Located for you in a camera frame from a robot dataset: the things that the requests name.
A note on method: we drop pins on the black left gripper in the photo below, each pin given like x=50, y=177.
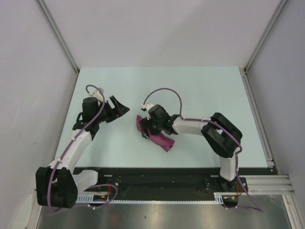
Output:
x=118, y=110

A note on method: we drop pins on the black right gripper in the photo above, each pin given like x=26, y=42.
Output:
x=145, y=123

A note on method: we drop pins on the purple cloth napkin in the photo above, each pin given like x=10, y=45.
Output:
x=160, y=139

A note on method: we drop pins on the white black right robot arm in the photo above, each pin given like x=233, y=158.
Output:
x=222, y=136

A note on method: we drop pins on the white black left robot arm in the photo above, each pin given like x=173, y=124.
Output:
x=56, y=184

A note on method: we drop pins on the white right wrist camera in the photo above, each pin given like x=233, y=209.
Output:
x=146, y=108

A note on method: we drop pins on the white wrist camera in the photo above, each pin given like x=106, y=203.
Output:
x=98, y=93
x=146, y=108

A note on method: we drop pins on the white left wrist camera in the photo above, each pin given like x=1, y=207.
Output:
x=98, y=93

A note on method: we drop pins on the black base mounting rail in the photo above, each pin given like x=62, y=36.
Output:
x=165, y=183

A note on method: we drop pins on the white slotted cable duct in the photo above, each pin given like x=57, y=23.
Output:
x=207, y=198

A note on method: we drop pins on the right aluminium side rail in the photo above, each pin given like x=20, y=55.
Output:
x=255, y=101

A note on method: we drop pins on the left aluminium frame post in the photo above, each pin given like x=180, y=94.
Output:
x=57, y=34

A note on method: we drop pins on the aluminium frame post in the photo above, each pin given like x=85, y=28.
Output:
x=266, y=33
x=57, y=34

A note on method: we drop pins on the right aluminium frame post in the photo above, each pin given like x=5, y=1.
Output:
x=266, y=33

